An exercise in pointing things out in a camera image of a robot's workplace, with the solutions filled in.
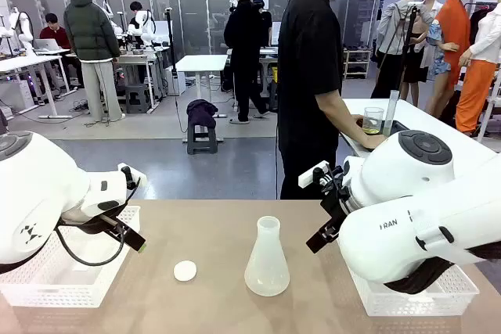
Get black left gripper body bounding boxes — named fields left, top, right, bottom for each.
left=76, top=211, right=128, bottom=238

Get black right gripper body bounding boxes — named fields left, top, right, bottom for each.
left=320, top=189, right=351, bottom=239

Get translucent plastic conical flask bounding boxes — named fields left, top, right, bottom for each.
left=243, top=215, right=291, bottom=298

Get white round stopper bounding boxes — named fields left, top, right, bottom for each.
left=173, top=260, right=198, bottom=282

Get clear glass beaker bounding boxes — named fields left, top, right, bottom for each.
left=362, top=106, right=385, bottom=135

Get translucent plastic graduated cylinder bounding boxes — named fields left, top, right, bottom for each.
left=383, top=90, right=399, bottom=139

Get person's right forearm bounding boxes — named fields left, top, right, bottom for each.
left=315, top=89, right=375, bottom=143

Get person's right hand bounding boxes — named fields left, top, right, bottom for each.
left=366, top=131, right=388, bottom=150

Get white perforated plastic basket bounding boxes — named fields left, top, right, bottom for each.
left=346, top=261, right=481, bottom=318
left=0, top=204, right=142, bottom=309

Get grey plastic step stool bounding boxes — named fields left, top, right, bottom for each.
left=124, top=83, right=153, bottom=114
left=186, top=122, right=219, bottom=155

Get dark jacket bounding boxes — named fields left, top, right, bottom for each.
left=186, top=99, right=219, bottom=128

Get wooden shoe rack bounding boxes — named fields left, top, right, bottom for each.
left=343, top=48, right=372, bottom=79

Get person in black t-shirt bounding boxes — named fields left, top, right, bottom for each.
left=276, top=0, right=345, bottom=200

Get white office desk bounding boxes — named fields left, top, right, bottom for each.
left=175, top=54, right=229, bottom=119
left=0, top=50, right=75, bottom=120

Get figure in blue floral dress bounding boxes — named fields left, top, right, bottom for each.
left=420, top=0, right=459, bottom=117

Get mannequin with orange trousers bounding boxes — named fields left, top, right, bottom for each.
left=456, top=0, right=501, bottom=135

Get silver laptop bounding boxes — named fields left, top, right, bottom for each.
left=34, top=38, right=60, bottom=52

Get black tripod stand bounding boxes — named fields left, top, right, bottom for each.
left=391, top=1, right=422, bottom=99

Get person in green puffer jacket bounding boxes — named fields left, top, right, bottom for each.
left=63, top=0, right=126, bottom=124

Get person in dark red sweater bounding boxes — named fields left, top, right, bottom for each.
left=38, top=13, right=72, bottom=52

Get mannequin in grey shirt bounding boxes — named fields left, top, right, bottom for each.
left=370, top=0, right=436, bottom=99

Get person in black clothes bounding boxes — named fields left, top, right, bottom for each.
left=223, top=0, right=271, bottom=124

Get person with dark blue cap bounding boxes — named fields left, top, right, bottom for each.
left=252, top=0, right=274, bottom=48

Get white humanoid robot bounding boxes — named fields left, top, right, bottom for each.
left=7, top=7, right=36, bottom=56

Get mannequin in orange with cap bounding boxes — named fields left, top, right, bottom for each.
left=434, top=0, right=475, bottom=88

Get dark hanging garments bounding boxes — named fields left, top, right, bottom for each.
left=463, top=2, right=495, bottom=44

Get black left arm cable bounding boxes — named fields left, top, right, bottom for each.
left=54, top=165, right=142, bottom=268

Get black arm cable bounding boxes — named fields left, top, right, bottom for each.
left=54, top=165, right=142, bottom=268
left=385, top=257, right=457, bottom=296

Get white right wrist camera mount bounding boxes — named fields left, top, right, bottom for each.
left=297, top=160, right=332, bottom=189

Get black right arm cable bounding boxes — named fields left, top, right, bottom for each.
left=385, top=257, right=457, bottom=296

